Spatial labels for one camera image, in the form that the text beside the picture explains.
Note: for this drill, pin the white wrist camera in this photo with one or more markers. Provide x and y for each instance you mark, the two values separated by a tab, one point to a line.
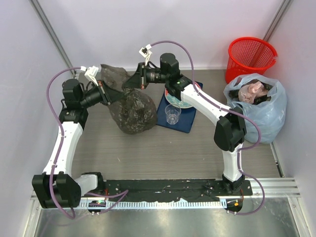
146	53
91	73

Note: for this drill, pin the pink crumpled trash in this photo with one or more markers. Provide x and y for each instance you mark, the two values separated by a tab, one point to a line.
248	93

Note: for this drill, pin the white slotted cable duct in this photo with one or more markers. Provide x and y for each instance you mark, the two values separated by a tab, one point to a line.
88	203

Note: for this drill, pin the blue plastic trash bag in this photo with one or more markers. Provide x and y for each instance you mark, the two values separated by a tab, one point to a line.
268	112

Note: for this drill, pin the aluminium frame rail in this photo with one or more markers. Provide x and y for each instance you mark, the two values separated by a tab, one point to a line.
271	187

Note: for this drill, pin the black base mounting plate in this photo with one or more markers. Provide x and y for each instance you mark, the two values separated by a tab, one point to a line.
168	190

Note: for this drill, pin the black plastic trash bag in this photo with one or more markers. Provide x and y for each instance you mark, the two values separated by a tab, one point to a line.
136	112

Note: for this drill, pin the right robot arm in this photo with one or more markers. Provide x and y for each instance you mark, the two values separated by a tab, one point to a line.
230	127

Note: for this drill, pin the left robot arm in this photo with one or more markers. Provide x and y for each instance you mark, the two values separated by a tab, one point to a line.
72	120

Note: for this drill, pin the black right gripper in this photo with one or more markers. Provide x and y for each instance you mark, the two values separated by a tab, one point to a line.
138	80

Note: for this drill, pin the red mesh trash bin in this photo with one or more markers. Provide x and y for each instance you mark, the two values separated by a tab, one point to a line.
248	55

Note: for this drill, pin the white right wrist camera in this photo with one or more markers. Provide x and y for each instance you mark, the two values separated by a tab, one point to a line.
146	53

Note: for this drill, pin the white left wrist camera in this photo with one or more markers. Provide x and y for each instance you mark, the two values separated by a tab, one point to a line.
91	73

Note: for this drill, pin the blue place mat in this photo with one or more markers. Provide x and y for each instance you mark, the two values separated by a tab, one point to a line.
185	122

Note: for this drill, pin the clear plastic cup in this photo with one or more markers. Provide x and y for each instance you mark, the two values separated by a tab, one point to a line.
172	112

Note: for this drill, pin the red patterned plate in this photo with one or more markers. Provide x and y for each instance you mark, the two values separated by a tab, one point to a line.
173	100

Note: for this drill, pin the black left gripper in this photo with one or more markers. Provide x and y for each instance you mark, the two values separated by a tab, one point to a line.
108	95

